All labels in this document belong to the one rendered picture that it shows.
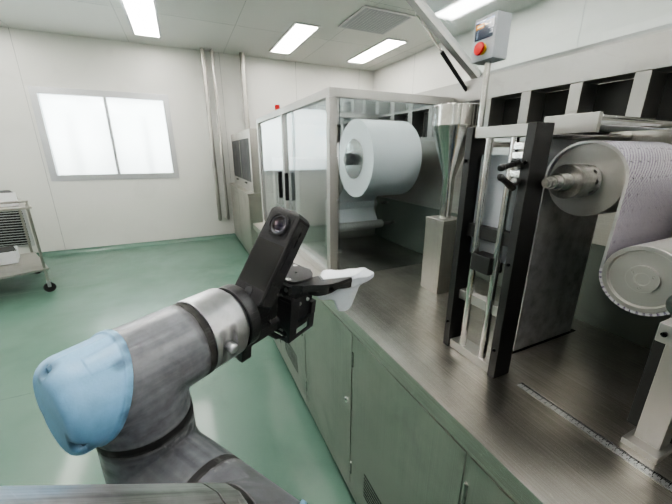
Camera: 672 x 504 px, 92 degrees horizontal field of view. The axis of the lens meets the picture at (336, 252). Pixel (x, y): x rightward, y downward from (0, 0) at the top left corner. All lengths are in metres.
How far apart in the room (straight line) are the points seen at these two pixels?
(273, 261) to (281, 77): 5.67
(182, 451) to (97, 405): 0.09
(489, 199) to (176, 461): 0.71
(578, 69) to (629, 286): 0.67
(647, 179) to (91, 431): 0.86
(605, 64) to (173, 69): 5.24
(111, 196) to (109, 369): 5.49
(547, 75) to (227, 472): 1.25
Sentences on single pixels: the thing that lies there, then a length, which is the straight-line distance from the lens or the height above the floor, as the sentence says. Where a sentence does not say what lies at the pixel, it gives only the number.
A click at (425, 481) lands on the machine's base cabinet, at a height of 0.62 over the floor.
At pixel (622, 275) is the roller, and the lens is 0.80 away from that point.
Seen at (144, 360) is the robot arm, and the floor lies 1.24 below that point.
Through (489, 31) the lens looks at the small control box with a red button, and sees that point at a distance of 1.02.
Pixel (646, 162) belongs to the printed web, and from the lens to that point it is 0.84.
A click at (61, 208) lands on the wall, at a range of 5.90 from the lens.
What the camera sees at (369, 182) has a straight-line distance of 1.29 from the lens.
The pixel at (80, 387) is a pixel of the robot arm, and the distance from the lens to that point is 0.28.
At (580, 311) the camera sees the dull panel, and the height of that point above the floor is 0.93.
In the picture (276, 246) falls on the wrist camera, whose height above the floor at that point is 1.29.
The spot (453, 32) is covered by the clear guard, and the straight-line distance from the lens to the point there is 1.37.
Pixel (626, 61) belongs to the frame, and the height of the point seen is 1.61.
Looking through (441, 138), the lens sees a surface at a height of 1.43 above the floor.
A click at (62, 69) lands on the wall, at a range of 5.85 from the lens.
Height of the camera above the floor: 1.39
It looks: 17 degrees down
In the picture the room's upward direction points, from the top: straight up
